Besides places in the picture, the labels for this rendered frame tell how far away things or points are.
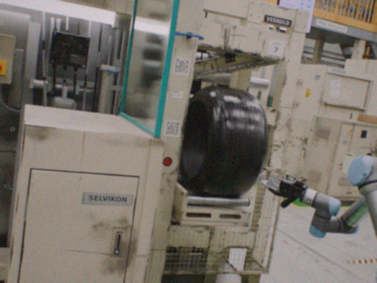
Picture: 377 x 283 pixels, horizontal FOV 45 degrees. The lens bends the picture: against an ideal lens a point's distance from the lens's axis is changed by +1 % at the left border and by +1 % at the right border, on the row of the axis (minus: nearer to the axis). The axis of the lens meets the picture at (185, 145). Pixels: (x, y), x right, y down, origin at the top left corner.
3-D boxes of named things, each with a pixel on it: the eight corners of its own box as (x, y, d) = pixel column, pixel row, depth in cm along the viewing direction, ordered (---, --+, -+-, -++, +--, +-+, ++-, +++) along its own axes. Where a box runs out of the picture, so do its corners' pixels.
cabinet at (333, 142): (324, 206, 646) (341, 119, 629) (296, 194, 696) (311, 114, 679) (368, 206, 689) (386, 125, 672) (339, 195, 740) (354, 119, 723)
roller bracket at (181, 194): (180, 211, 208) (183, 191, 207) (157, 188, 245) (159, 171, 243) (187, 212, 209) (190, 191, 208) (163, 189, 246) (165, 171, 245)
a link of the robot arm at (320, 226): (334, 240, 204) (341, 219, 200) (313, 239, 201) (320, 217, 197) (325, 230, 211) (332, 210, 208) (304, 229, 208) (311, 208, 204)
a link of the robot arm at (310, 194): (315, 202, 208) (308, 210, 201) (306, 198, 210) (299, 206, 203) (318, 188, 204) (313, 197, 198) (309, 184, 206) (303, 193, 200)
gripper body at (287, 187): (285, 173, 211) (310, 183, 205) (282, 188, 215) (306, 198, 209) (278, 180, 205) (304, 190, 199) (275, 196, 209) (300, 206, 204)
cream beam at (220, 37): (184, 43, 232) (188, 13, 230) (169, 44, 255) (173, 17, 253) (285, 61, 253) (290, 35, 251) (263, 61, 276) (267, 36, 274)
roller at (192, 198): (185, 200, 211) (184, 191, 213) (181, 204, 214) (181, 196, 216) (251, 204, 223) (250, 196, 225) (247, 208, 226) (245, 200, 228)
